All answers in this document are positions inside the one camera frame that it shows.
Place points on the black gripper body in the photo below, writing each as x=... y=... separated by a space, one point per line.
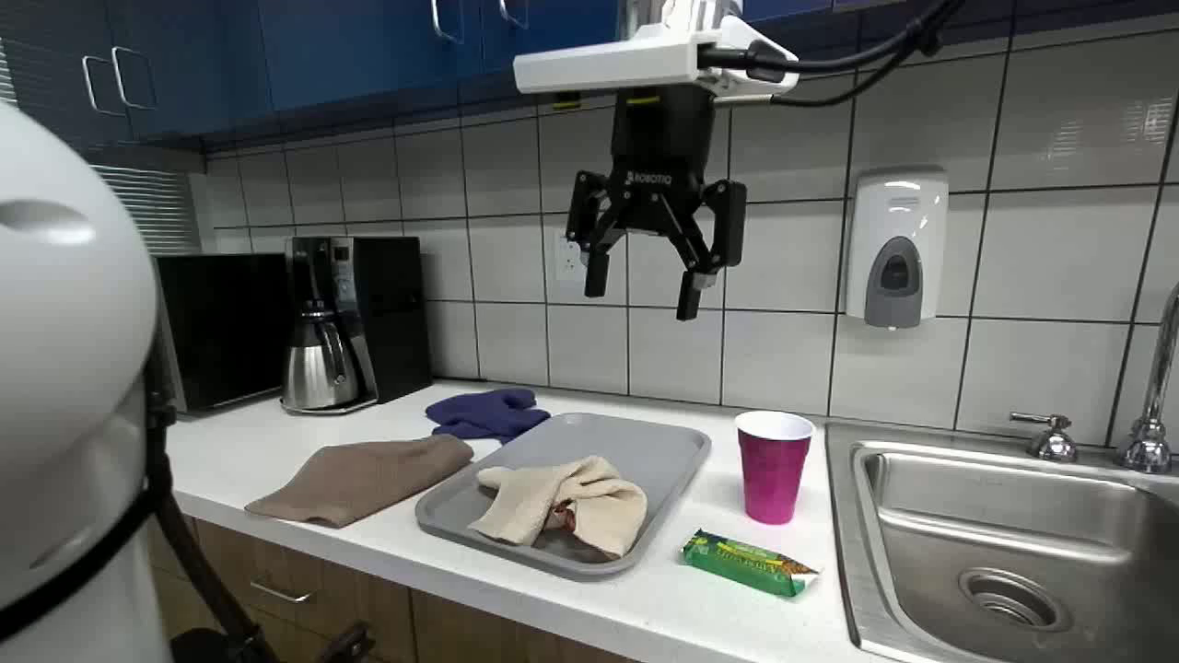
x=664 y=133

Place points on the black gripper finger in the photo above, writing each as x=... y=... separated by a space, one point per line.
x=600 y=226
x=725 y=226

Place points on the blue towel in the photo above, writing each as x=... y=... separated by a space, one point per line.
x=484 y=412

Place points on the brown towel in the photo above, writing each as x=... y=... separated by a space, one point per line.
x=355 y=480

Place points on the grey plastic tray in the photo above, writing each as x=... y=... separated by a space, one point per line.
x=645 y=448

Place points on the magenta plastic cup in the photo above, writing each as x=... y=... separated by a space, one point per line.
x=777 y=471

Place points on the beige towel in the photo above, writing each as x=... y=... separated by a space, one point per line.
x=596 y=503

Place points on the stainless steel carafe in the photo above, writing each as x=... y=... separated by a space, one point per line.
x=319 y=361

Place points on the green snack packet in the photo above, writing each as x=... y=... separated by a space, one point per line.
x=742 y=562

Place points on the black appliance box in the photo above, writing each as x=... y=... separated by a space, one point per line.
x=225 y=327

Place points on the stainless steel sink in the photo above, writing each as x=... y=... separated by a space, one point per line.
x=982 y=552

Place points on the white slatted blind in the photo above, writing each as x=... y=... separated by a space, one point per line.
x=149 y=207

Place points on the wooden base cabinet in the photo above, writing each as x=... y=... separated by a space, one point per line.
x=355 y=610

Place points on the chrome faucet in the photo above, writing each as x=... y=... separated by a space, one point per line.
x=1150 y=428

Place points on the black lever clamp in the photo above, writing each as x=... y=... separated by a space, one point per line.
x=353 y=643

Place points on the white wall outlet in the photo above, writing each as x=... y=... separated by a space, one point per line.
x=561 y=279

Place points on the white wall soap dispenser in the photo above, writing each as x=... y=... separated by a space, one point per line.
x=896 y=250

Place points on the blue wall cabinet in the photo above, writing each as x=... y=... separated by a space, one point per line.
x=244 y=61

